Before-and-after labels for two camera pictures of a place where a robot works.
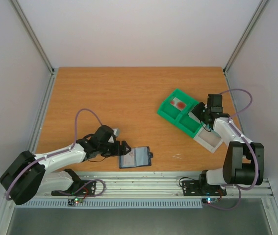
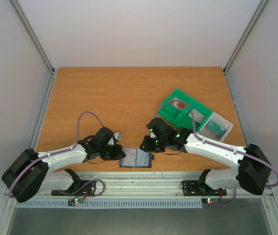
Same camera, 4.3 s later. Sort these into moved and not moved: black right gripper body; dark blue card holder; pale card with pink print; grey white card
Moved: black right gripper body
Not moved: grey white card; dark blue card holder; pale card with pink print
